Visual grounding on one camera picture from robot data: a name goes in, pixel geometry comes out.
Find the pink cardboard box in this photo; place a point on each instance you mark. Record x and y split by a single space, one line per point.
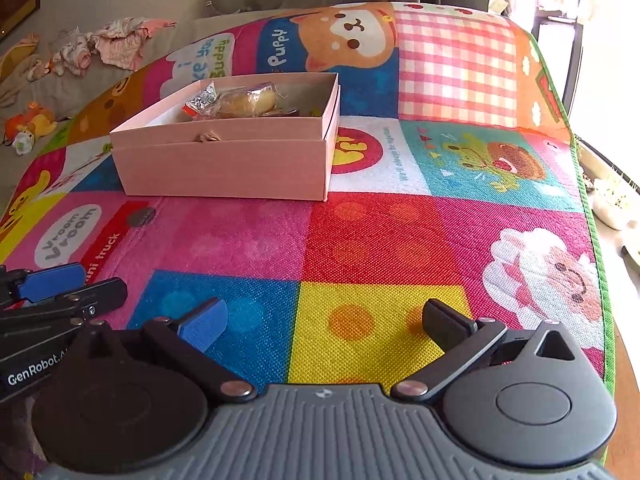
225 127
220 170

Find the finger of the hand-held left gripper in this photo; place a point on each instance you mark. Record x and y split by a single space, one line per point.
95 294
50 281

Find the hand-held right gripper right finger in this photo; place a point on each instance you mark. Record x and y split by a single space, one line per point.
445 322

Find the tan cloth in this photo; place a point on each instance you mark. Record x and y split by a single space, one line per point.
20 70

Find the colourful printed play mat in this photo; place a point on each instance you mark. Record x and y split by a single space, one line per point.
400 240

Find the white patterned baby clothes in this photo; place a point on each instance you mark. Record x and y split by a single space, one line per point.
72 52

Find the white bowl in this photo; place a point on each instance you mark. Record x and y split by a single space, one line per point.
612 200

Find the silver snack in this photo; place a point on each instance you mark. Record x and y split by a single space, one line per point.
200 100

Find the pink baby cloth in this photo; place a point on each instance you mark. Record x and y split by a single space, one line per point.
127 42

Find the white green plush toy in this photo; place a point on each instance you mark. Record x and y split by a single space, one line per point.
23 142

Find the orange plush toy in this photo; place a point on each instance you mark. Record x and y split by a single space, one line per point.
32 120

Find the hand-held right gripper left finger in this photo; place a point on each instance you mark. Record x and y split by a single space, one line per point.
202 322

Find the clear bread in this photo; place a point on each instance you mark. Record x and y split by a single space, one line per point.
247 100

